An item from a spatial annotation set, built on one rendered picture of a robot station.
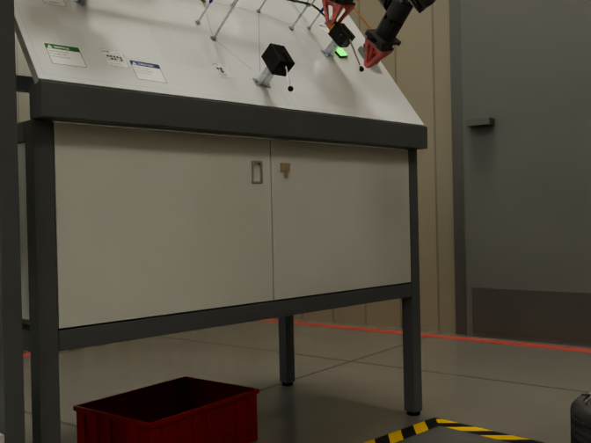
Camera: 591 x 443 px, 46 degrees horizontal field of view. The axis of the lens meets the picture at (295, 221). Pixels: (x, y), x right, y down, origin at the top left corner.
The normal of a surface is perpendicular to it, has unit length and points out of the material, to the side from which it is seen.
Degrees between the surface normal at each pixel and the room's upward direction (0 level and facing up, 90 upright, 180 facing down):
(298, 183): 90
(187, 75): 53
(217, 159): 90
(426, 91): 90
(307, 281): 90
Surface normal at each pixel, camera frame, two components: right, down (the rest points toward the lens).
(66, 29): 0.54, -0.61
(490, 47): -0.62, 0.02
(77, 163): 0.69, -0.01
